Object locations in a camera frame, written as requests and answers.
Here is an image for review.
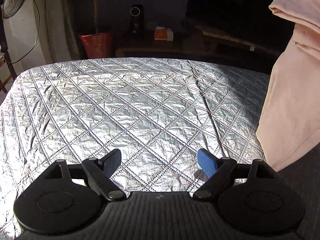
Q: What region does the pink garment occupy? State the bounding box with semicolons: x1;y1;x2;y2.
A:
256;0;319;171

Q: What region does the grey quilted bedspread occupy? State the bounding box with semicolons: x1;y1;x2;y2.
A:
1;58;270;239

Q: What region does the red bin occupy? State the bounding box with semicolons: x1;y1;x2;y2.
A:
80;32;113;59

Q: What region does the wooden bench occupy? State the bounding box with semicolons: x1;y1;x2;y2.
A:
115;25;280;57

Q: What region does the orange box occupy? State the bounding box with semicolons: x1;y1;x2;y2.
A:
154;27;174;41

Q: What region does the black speaker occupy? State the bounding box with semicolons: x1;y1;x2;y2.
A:
130;4;144;33

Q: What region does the beige curtain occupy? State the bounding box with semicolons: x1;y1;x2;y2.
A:
35;0;98;64

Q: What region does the standing fan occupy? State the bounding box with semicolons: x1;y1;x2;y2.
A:
0;0;34;81

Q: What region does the black fan cable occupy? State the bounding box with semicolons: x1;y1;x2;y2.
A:
11;0;41;65

